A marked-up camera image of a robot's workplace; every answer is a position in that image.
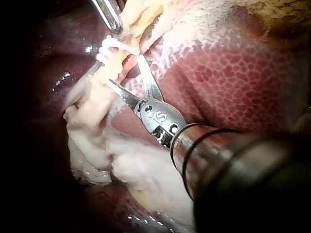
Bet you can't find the right arm instrument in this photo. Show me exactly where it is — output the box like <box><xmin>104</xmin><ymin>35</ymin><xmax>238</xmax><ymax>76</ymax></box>
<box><xmin>136</xmin><ymin>98</ymin><xmax>241</xmax><ymax>201</ymax></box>

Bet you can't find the white clip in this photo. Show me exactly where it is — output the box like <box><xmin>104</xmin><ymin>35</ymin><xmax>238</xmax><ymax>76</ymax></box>
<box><xmin>95</xmin><ymin>53</ymin><xmax>109</xmax><ymax>64</ymax></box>
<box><xmin>98</xmin><ymin>46</ymin><xmax>115</xmax><ymax>55</ymax></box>
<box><xmin>104</xmin><ymin>35</ymin><xmax>127</xmax><ymax>49</ymax></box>

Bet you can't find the pale fatty tissue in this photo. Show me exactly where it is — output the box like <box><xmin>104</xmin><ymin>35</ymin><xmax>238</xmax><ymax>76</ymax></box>
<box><xmin>62</xmin><ymin>72</ymin><xmax>196</xmax><ymax>233</ymax></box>
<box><xmin>242</xmin><ymin>0</ymin><xmax>311</xmax><ymax>39</ymax></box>

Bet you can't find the dark red liver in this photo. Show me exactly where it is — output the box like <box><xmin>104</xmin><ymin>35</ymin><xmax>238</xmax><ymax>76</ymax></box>
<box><xmin>14</xmin><ymin>0</ymin><xmax>311</xmax><ymax>233</ymax></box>

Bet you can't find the left arm instrument jaw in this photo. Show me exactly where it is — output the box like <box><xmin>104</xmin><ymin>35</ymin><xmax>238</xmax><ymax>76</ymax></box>
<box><xmin>91</xmin><ymin>0</ymin><xmax>122</xmax><ymax>35</ymax></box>

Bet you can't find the right arm instrument jaw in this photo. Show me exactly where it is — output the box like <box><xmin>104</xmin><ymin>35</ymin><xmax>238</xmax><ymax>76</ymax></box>
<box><xmin>137</xmin><ymin>54</ymin><xmax>165</xmax><ymax>102</ymax></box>
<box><xmin>108</xmin><ymin>79</ymin><xmax>144</xmax><ymax>110</ymax></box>

